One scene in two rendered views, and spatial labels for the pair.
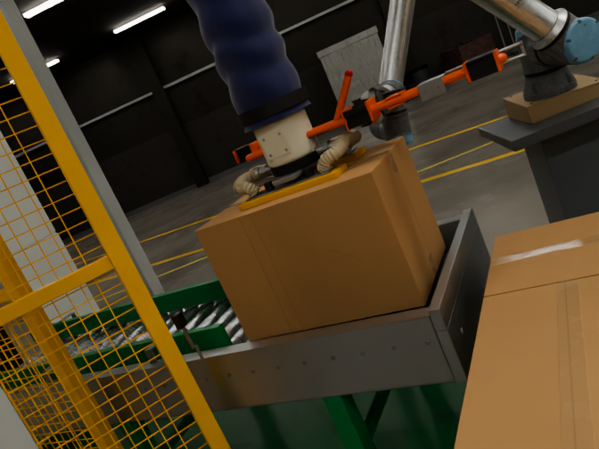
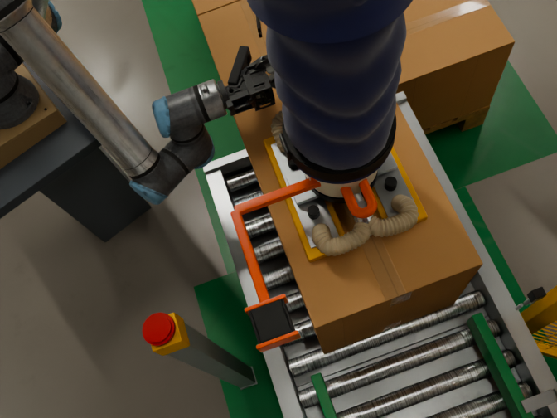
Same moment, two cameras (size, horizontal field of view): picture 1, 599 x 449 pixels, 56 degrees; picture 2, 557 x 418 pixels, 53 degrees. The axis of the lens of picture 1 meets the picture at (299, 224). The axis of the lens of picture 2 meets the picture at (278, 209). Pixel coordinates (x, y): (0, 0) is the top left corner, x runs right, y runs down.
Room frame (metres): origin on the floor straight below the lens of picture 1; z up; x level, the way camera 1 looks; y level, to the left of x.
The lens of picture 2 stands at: (2.16, 0.32, 2.17)
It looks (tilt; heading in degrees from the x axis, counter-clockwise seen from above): 66 degrees down; 239
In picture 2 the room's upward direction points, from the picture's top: 19 degrees counter-clockwise
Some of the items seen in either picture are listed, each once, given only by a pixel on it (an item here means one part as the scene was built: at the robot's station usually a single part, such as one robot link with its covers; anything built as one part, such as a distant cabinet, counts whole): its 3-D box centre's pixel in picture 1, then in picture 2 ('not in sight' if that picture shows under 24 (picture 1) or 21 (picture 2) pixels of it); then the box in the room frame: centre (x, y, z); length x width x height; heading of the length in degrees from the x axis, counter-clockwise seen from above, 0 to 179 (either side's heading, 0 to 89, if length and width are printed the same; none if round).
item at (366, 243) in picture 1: (325, 239); (348, 213); (1.72, -0.06, 0.75); 0.60 x 0.40 x 0.40; 61
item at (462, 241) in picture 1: (456, 258); (305, 135); (1.54, -0.38, 0.58); 0.70 x 0.03 x 0.06; 150
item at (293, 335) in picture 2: (249, 151); (272, 323); (2.10, 0.06, 1.08); 0.09 x 0.08 x 0.05; 150
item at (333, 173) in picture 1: (290, 183); (378, 161); (1.64, -0.02, 0.97); 0.34 x 0.10 x 0.05; 60
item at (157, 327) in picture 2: not in sight; (160, 329); (2.26, -0.13, 1.02); 0.07 x 0.07 x 0.04
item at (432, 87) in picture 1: (433, 87); not in sight; (1.49, -0.48, 1.07); 0.07 x 0.07 x 0.04; 60
